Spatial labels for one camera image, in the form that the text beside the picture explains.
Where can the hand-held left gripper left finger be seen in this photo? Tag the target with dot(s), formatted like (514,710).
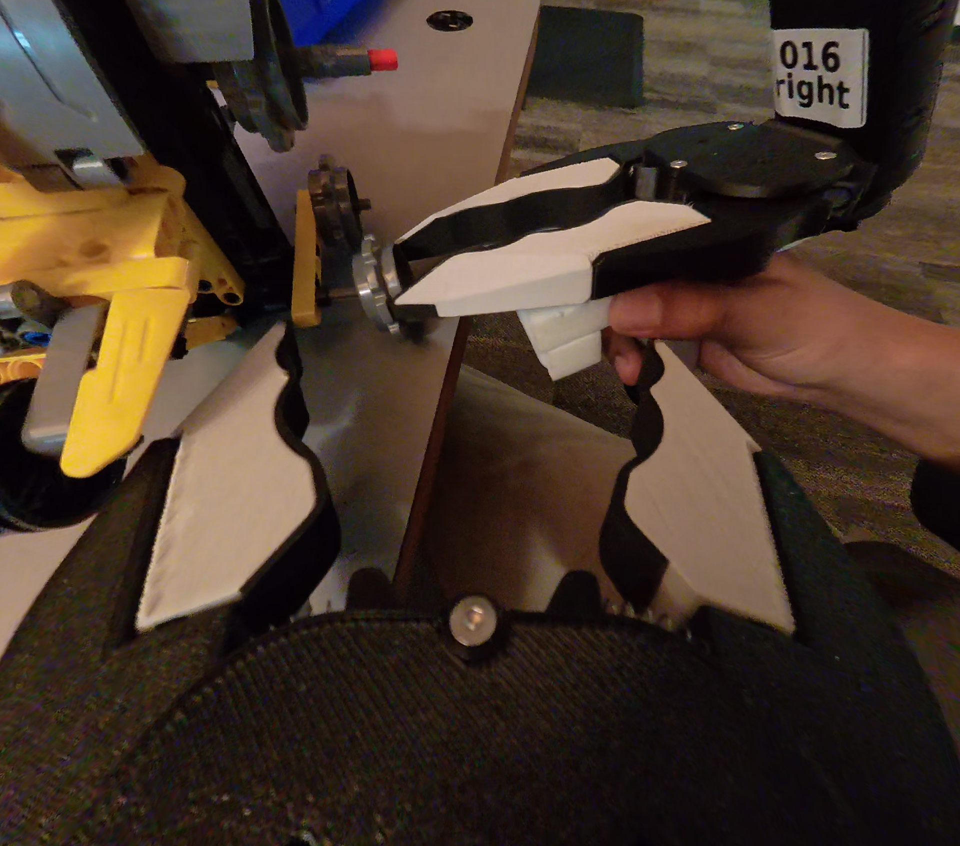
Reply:
(232,486)

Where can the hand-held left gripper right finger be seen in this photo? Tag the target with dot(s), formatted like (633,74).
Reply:
(712,501)

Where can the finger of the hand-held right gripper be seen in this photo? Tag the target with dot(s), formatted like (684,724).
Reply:
(547,182)
(525,276)

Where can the dark grey toy wheel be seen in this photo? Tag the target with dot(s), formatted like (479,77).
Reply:
(337,201)
(375,287)

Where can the yellow grey toy brick vehicle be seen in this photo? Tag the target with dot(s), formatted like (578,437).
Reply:
(112,238)

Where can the person's right hand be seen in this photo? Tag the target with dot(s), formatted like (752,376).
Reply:
(772,328)

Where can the black base block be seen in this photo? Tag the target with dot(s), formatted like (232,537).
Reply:
(589,55)

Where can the person's beige pants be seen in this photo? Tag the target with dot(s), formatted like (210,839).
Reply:
(525,486)

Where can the black table grommet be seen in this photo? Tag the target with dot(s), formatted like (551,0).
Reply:
(450,21)

